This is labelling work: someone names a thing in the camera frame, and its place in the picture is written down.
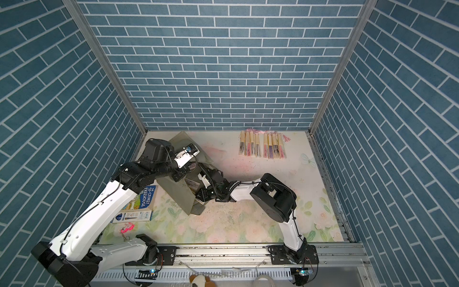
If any black patterned bamboo folding fan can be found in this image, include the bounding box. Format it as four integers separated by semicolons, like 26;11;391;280
239;130;246;155

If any pink keychain toy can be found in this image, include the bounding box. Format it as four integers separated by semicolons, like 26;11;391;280
120;222;135;234

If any pink folding fan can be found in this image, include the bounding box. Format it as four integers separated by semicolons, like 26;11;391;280
245;130;252;157

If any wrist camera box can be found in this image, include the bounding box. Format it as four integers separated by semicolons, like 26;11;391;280
198;174;211;188
175;143;200;168

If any olive green canvas tote bag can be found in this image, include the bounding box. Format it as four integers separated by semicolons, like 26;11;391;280
156;132;215;215

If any purple folding fan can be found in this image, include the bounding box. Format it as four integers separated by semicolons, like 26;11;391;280
267;133;274;159

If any pink teal fan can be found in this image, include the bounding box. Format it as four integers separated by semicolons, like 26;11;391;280
277;133;287;159

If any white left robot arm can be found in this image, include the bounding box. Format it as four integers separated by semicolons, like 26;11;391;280
31;139;193;287

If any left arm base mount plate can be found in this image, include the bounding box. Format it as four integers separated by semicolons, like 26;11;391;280
126;245;178;267

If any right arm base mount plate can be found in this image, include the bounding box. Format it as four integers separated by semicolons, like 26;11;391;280
267;245;320;265

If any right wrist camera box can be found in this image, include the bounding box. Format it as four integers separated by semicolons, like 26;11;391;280
198;174;211;188

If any brown plush toy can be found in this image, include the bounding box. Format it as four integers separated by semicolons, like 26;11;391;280
189;275;217;287

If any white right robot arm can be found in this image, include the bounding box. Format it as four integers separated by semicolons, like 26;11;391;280
196;167;306;253

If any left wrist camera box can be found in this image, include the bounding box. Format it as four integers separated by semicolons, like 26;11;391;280
175;143;200;168

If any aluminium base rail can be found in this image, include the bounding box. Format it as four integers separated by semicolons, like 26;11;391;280
91;242;379;287

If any blue illustrated book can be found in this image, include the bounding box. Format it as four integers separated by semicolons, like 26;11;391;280
122;185;157;212

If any white blue small box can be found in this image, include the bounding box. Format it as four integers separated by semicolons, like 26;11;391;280
111;210;153;224

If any white black-inked fan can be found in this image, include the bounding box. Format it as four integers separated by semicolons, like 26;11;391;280
185;178;202;194

